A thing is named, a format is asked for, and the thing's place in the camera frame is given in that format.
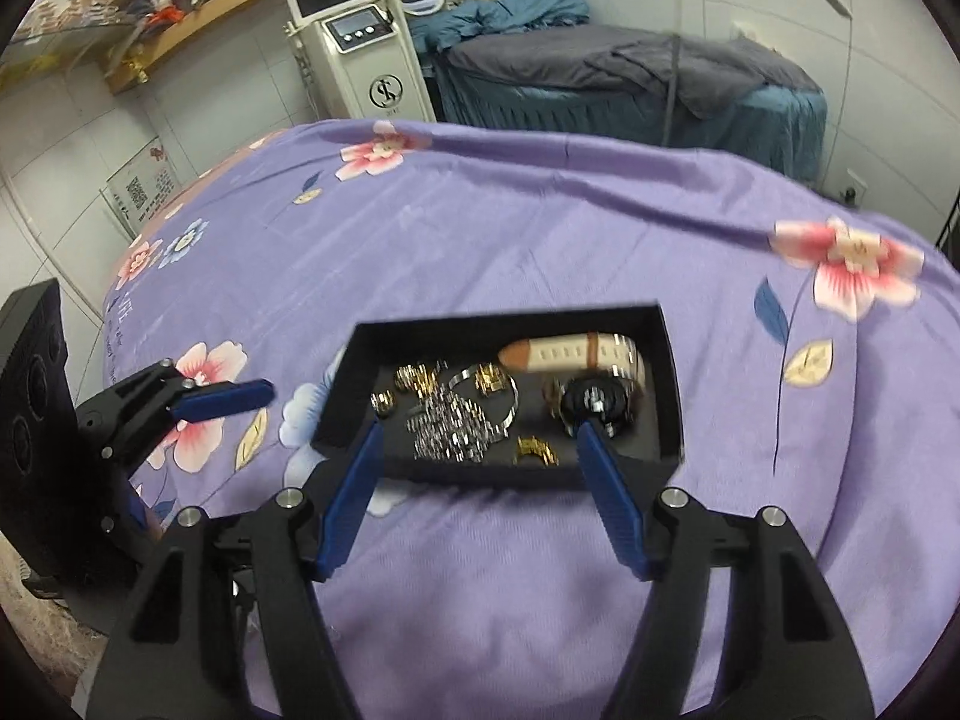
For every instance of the black trolley rack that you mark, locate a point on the black trolley rack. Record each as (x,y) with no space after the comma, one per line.
(951,221)

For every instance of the wall poster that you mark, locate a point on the wall poster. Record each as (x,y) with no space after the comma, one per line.
(142,184)

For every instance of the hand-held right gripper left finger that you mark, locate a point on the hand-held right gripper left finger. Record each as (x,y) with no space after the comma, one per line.
(349,502)

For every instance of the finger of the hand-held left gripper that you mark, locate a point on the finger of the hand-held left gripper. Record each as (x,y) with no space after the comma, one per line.
(225,399)
(127,506)

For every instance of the gold dangle earring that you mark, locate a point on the gold dangle earring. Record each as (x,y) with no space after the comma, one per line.
(487,376)

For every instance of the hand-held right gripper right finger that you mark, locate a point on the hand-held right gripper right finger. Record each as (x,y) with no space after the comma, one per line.
(615,502)

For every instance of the purple floral blanket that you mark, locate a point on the purple floral blanket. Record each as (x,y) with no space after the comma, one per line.
(525,240)

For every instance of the white beauty machine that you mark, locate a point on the white beauty machine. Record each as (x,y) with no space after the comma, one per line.
(367,67)

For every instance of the massage bed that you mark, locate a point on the massage bed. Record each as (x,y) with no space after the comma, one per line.
(540,116)

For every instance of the beige patterned cloth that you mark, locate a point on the beige patterned cloth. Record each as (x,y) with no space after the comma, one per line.
(45,630)

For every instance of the wall socket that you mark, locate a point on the wall socket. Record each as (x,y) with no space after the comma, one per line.
(855,189)

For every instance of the wooden wall shelf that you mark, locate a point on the wooden wall shelf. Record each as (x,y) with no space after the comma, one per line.
(225,15)

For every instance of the blue quilt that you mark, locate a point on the blue quilt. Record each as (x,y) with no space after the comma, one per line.
(517,11)

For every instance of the grey blanket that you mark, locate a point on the grey blanket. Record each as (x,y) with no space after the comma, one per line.
(660,67)

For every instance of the black rectangular box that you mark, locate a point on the black rectangular box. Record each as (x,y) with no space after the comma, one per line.
(660,390)

